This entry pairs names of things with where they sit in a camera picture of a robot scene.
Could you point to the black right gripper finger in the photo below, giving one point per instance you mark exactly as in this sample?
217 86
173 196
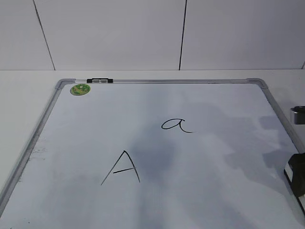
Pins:
297 165

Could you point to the white eraser with black felt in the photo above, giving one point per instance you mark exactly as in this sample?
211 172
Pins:
289 176

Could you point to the round green magnet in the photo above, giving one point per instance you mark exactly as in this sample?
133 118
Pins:
80 89

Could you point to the white board with grey frame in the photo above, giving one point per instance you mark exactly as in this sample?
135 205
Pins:
133 154

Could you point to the black and grey frame clip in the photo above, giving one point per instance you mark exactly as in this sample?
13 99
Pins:
99 80

